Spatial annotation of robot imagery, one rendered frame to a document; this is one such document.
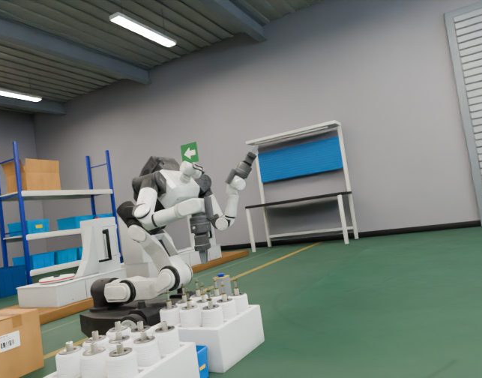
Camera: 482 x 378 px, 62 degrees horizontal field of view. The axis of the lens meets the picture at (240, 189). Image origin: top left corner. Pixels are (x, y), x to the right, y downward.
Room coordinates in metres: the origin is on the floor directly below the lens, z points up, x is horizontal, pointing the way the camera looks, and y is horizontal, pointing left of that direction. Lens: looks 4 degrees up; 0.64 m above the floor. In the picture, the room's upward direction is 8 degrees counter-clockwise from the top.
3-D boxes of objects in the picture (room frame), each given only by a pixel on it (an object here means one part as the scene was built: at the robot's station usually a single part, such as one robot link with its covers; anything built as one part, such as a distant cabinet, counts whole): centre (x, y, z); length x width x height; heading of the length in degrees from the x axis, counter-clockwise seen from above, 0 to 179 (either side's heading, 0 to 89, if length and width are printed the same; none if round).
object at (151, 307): (2.50, 0.75, 0.19); 0.64 x 0.52 x 0.33; 61
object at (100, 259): (3.92, 1.71, 0.45); 0.82 x 0.57 x 0.74; 151
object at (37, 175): (6.50, 3.34, 1.70); 0.71 x 0.54 x 0.51; 155
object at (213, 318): (1.81, 0.20, 0.16); 0.10 x 0.10 x 0.18
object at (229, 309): (1.92, 0.15, 0.16); 0.10 x 0.10 x 0.18
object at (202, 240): (1.81, 0.21, 0.57); 0.13 x 0.10 x 0.12; 173
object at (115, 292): (2.52, 0.78, 0.28); 0.21 x 0.20 x 0.13; 61
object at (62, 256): (6.71, 3.16, 0.36); 0.50 x 0.38 x 0.21; 62
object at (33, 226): (6.33, 3.38, 0.89); 0.50 x 0.38 x 0.21; 63
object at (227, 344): (1.97, 0.25, 0.09); 0.39 x 0.39 x 0.18; 61
